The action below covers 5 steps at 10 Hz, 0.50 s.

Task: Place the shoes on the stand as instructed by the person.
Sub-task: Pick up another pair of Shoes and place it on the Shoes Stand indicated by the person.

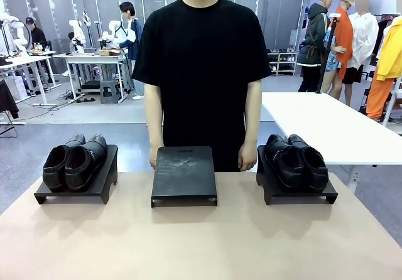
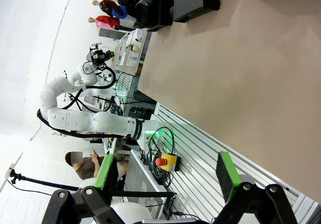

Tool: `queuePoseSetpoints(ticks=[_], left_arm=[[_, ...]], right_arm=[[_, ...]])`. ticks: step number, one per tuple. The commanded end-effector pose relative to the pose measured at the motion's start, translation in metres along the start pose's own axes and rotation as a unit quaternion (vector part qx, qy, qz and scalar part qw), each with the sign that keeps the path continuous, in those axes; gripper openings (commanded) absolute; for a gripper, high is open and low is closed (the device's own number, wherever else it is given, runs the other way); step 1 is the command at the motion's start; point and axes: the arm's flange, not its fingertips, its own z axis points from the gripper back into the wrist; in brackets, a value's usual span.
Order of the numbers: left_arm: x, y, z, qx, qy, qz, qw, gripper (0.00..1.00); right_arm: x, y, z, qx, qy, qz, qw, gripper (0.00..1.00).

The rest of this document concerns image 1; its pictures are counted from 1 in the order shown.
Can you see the person's right hand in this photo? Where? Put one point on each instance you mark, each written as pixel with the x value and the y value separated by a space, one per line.
pixel 154 156

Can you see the person in black t-shirt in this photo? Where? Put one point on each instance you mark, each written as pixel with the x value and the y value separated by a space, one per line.
pixel 201 73

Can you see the dark clothes on rack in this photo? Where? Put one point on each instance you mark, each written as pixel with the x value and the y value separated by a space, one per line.
pixel 381 38

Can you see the black pointed shoe with buckle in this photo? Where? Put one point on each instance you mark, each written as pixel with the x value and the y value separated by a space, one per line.
pixel 83 164

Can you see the yellow hoodie orange trousers outfit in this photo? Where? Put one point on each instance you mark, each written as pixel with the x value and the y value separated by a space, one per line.
pixel 386 66

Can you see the white desk with cardboard box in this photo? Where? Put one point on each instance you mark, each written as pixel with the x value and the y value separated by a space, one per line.
pixel 94 58

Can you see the black round-toe leather shoe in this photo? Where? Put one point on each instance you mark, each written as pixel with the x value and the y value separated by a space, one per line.
pixel 311 164

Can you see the black pointed leather shoe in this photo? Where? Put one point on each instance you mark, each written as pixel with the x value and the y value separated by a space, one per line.
pixel 56 164

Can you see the dark-haired background person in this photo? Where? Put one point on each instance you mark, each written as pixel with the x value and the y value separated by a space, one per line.
pixel 132 41

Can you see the scuffed black shoe stand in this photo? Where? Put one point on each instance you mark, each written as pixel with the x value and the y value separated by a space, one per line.
pixel 183 173

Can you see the black jacket on chair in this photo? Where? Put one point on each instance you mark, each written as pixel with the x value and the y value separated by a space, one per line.
pixel 7 99

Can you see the person's left hand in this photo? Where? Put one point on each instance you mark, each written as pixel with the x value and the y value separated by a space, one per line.
pixel 248 156

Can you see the cardboard box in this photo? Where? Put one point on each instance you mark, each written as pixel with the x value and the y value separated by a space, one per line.
pixel 110 52

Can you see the person's left forearm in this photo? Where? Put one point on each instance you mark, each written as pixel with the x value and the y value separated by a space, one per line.
pixel 252 113

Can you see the person's right forearm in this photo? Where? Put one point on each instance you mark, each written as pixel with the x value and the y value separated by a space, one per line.
pixel 154 113

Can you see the mannequin with orange scarf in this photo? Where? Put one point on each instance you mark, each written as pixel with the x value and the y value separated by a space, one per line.
pixel 340 41

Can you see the grey plastic stool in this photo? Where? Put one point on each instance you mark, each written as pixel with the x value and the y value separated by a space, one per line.
pixel 110 91

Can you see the person in black cap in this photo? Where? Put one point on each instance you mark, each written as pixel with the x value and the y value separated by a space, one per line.
pixel 37 36

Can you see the large white table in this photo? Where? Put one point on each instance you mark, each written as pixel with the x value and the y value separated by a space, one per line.
pixel 329 126

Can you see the mannequin in dark green jacket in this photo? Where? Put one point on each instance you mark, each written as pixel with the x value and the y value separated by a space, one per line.
pixel 314 41

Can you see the white shoe rack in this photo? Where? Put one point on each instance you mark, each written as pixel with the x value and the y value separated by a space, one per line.
pixel 282 61

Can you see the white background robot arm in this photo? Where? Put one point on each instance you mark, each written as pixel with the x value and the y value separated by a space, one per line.
pixel 15 32
pixel 77 35
pixel 113 32

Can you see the white desk with black hat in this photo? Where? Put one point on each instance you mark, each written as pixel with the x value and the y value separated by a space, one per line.
pixel 28 60

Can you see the figure in white shirt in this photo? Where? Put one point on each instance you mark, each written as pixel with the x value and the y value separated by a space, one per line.
pixel 364 38

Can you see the white storage box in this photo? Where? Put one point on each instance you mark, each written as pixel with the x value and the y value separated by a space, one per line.
pixel 17 87

